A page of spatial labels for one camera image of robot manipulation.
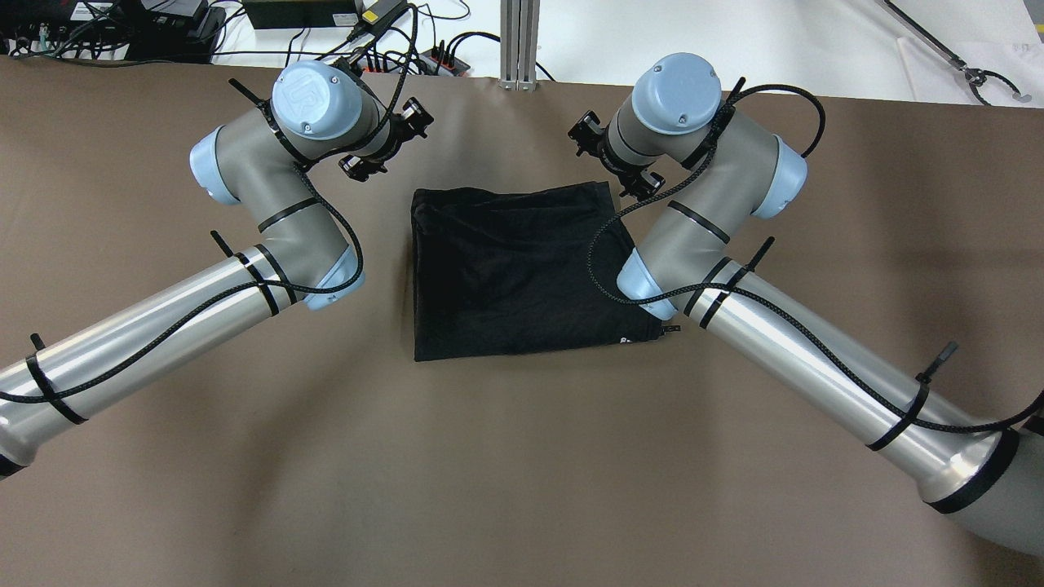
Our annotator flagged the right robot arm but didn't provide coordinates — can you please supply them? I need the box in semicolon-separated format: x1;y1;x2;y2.
598;52;1043;556

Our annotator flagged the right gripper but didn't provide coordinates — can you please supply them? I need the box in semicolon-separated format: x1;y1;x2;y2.
599;135;645;188

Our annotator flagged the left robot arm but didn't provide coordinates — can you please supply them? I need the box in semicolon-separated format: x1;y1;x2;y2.
1;60;433;477

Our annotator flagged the black graphic t-shirt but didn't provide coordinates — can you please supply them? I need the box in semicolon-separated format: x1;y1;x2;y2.
410;182;664;363

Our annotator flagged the aluminium frame post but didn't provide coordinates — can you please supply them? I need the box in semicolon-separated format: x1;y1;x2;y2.
499;0;541;92

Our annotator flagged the metal reacher grabber tool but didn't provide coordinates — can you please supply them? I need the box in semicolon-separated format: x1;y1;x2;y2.
876;1;1033;107

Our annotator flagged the orange grey power strip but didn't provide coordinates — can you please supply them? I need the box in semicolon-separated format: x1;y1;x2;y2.
420;46;472;77

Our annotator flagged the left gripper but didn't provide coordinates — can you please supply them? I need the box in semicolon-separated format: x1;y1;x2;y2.
363;114;413;165

